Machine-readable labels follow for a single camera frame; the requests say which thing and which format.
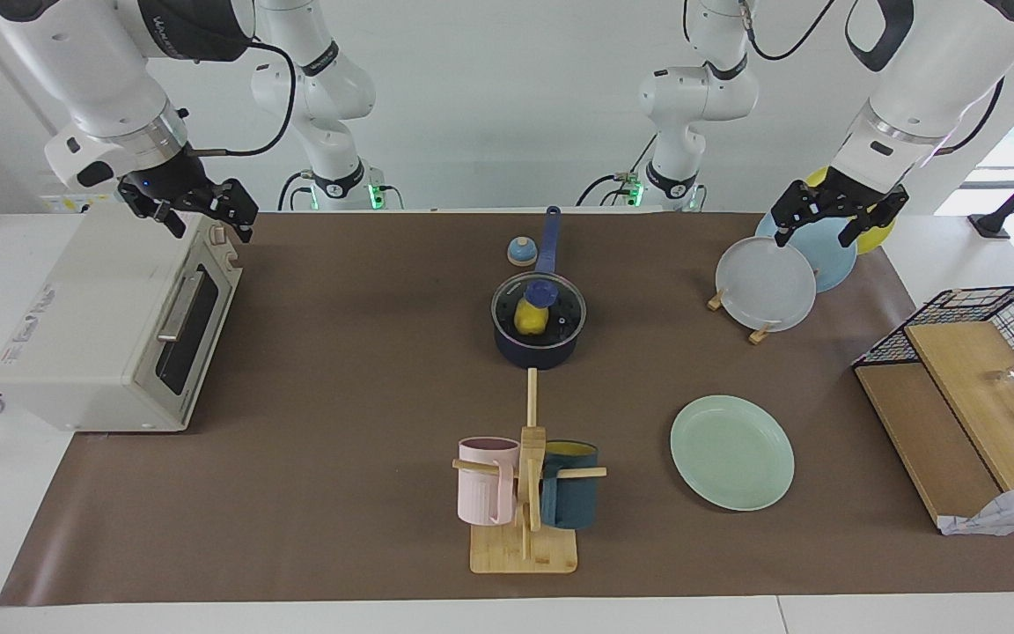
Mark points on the grey plate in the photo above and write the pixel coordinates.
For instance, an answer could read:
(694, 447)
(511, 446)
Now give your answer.
(762, 286)

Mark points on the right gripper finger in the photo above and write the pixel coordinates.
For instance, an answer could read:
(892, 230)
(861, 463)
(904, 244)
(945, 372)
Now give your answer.
(245, 231)
(171, 220)

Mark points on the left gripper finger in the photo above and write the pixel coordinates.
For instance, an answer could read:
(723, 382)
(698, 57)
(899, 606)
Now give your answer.
(784, 234)
(855, 232)

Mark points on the pink ribbed mug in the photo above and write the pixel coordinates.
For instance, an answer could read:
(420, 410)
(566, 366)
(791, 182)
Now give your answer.
(485, 493)

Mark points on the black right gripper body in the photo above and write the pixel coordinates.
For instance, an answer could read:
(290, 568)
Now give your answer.
(181, 189)

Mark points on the wooden plate rack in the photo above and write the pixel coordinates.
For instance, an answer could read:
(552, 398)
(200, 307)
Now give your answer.
(760, 335)

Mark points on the yellow potato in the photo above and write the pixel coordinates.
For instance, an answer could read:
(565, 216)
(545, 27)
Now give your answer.
(532, 319)

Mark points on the light wooden cutting board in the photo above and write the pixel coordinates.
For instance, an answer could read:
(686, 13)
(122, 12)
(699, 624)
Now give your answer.
(973, 387)

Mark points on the wooden mug tree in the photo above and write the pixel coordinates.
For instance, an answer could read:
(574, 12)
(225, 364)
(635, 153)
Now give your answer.
(525, 550)

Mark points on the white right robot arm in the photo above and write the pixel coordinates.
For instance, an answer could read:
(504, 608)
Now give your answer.
(76, 70)

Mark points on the dark teal mug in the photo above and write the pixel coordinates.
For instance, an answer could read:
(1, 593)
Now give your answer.
(570, 502)

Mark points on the glass lid with blue knob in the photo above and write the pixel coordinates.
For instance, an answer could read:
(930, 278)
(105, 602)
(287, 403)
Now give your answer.
(540, 291)

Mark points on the dark wooden board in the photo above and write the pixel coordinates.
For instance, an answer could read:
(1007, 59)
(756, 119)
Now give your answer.
(921, 423)

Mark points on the beige toaster oven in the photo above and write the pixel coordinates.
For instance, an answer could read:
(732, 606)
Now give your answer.
(84, 326)

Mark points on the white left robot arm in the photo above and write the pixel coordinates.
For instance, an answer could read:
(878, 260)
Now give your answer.
(938, 70)

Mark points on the white power strip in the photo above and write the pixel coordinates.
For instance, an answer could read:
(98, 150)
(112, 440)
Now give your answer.
(62, 203)

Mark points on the light green plate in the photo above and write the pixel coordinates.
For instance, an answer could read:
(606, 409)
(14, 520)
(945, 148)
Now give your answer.
(731, 453)

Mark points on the brown table mat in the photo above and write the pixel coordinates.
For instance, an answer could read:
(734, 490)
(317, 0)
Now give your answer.
(340, 370)

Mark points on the yellow plate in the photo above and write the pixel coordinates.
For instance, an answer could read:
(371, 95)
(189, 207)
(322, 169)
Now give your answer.
(878, 236)

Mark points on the light blue plate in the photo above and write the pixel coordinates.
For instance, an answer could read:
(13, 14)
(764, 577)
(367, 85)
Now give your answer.
(833, 264)

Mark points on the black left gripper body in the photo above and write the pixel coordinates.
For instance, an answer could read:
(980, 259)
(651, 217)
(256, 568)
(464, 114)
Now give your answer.
(841, 198)

